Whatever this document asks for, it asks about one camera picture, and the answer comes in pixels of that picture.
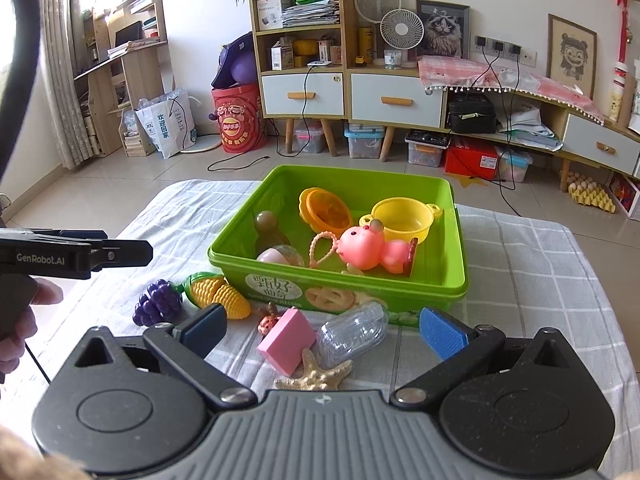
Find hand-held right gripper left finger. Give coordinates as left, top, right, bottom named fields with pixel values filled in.
left=60, top=304, right=258, bottom=409

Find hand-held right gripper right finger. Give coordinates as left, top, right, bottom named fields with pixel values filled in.
left=391, top=306, right=588, bottom=408

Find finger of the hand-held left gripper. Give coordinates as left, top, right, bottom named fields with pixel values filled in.
left=91, top=239, right=154, bottom=272

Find pink toy pig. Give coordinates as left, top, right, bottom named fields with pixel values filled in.
left=336, top=219, right=418, bottom=278

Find brown pear-shaped toy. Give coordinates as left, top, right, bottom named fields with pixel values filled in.
left=252, top=210, right=292, bottom=261

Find yellow toy pot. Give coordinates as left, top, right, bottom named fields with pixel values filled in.
left=359, top=197, right=443, bottom=245

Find pink beaded strap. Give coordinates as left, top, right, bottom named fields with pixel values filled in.
left=309, top=231, right=346, bottom=268

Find green plastic box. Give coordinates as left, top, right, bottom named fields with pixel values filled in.
left=207, top=164, right=471, bottom=328

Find orange flower-shaped toy mold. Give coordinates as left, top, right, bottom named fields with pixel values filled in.
left=299, top=187, right=353, bottom=235

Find person's left hand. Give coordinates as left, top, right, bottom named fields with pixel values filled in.
left=0, top=280, right=63, bottom=375

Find yellow toy corn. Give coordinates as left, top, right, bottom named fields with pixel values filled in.
left=182, top=271, right=252, bottom=320

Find purple toy grapes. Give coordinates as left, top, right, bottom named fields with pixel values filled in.
left=132, top=279, right=184, bottom=327

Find small orange toy crab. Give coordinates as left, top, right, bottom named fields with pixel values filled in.
left=257, top=302, right=282, bottom=336

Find pink rectangular block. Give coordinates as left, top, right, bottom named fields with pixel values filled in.
left=256, top=307, right=317, bottom=376

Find clear plastic container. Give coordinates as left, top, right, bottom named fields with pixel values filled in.
left=316, top=300, right=391, bottom=368

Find beige starfish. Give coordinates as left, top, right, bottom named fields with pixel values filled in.
left=273, top=347, right=354, bottom=392

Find white shopping bag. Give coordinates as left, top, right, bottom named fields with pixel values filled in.
left=135, top=88, right=197, bottom=159

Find red printed bucket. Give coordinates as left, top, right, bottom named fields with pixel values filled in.
left=211, top=85, right=268, bottom=153

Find red cardboard box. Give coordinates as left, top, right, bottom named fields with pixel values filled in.
left=445, top=136, right=501, bottom=178

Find pale blue storage box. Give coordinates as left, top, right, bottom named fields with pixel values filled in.
left=495, top=147, right=533, bottom=183

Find clear storage box black lid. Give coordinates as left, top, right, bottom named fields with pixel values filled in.
left=405, top=129, right=451, bottom=168

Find wooden bookshelf desk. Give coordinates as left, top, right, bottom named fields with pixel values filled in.
left=75, top=0, right=176, bottom=158

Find beige curtain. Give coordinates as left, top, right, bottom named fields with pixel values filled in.
left=40, top=0, right=86, bottom=171

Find yellow egg tray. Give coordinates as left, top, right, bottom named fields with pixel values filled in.
left=568, top=170, right=617, bottom=213

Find clear storage box blue lid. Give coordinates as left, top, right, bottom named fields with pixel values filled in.
left=345, top=123, right=386, bottom=159

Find clear storage box pink contents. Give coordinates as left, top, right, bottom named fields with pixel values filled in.
left=294, top=121, right=326, bottom=154

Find black bag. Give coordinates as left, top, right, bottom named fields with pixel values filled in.
left=446, top=92, right=497, bottom=134

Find purple bag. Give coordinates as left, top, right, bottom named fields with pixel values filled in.
left=211, top=31, right=258, bottom=88

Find white red printed carton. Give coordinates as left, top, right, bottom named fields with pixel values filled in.
left=610, top=172, right=640, bottom=221

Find wooden sideboard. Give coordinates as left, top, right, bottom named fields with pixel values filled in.
left=248, top=0, right=640, bottom=181

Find white drawer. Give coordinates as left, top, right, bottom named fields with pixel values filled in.
left=562, top=112, right=640, bottom=168
left=261, top=72, right=346, bottom=118
left=350, top=72, right=447, bottom=128

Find pink tasselled cloth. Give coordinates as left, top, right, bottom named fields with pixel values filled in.
left=417, top=55, right=606, bottom=123

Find yellow tape roll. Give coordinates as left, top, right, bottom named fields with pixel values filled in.
left=292, top=37, right=321, bottom=67

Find white product box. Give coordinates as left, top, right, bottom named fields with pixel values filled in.
left=256, top=0, right=293, bottom=30

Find yellow canister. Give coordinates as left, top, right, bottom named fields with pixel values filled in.
left=357, top=27, right=376, bottom=63

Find framed cat picture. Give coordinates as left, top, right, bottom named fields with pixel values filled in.
left=416, top=0, right=471, bottom=60

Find stack of papers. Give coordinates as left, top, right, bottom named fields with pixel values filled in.
left=281, top=0, right=341, bottom=28

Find white desk fan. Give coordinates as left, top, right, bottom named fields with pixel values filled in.
left=380, top=8, right=426, bottom=68

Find framed cartoon drawing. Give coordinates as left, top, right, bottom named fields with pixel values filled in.
left=546, top=14, right=597, bottom=100

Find red hanging decoration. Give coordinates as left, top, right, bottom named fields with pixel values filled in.
left=612, top=0, right=636, bottom=61

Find thin black cable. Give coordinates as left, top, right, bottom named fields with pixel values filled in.
left=22, top=340, right=51, bottom=386

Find black floor cable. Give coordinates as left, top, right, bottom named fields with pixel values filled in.
left=209, top=155, right=266, bottom=172

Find thick black cable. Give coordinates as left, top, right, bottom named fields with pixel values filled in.
left=0, top=0, right=41, bottom=181

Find wall socket row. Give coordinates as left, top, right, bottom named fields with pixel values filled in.
left=472, top=35, right=537, bottom=66

